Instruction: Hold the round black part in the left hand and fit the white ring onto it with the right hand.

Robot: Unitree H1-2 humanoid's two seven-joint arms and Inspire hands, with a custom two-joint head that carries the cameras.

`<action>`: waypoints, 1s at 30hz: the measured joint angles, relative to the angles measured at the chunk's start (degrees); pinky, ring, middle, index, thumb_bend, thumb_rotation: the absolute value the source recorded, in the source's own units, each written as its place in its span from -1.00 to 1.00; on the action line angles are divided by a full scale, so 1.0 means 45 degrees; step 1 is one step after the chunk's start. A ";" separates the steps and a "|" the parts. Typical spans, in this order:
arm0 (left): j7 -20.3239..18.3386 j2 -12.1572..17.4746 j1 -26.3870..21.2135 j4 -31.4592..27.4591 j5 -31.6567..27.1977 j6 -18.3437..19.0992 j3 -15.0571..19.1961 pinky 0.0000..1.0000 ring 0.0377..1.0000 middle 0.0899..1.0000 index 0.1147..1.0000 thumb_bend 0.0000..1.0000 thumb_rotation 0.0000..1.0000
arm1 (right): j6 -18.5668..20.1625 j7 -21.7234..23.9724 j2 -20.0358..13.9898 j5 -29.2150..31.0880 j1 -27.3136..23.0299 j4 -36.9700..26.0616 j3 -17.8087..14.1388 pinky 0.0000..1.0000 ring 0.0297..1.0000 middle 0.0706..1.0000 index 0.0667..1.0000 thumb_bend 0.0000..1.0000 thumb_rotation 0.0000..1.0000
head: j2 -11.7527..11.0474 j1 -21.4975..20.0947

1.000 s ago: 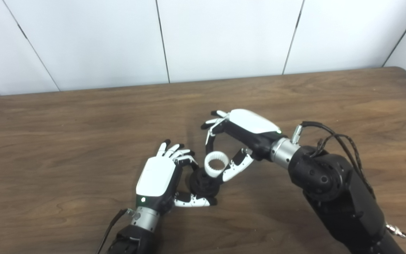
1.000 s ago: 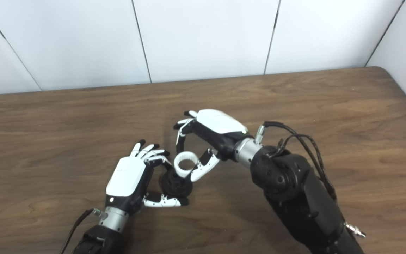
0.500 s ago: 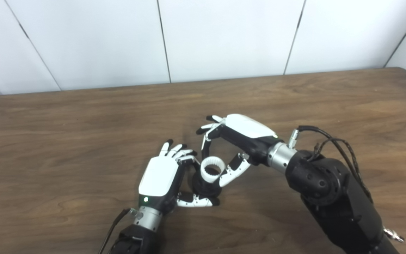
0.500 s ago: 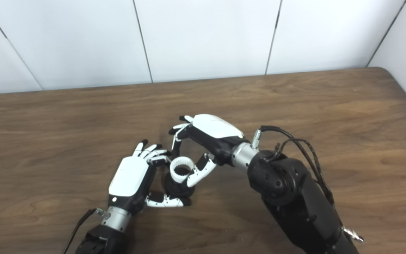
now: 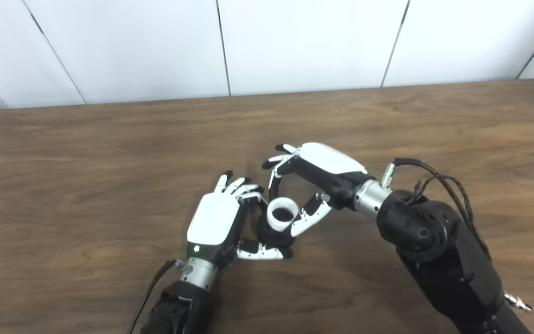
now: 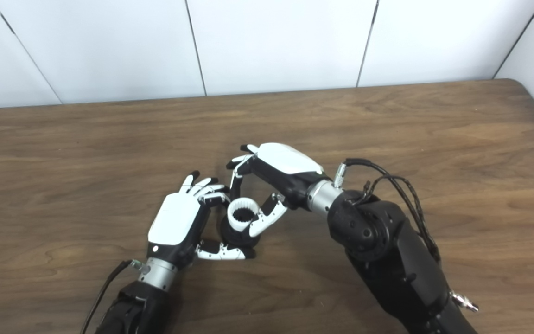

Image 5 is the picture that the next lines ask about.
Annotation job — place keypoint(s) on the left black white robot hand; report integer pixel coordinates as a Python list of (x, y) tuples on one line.
[(213, 218)]

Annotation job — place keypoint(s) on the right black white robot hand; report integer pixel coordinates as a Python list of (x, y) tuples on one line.
[(329, 160)]

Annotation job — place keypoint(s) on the round black plastic part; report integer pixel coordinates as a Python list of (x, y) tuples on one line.
[(269, 235)]

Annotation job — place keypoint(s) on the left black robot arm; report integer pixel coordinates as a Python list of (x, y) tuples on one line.
[(179, 311)]

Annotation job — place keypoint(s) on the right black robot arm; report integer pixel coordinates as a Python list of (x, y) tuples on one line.
[(443, 260)]

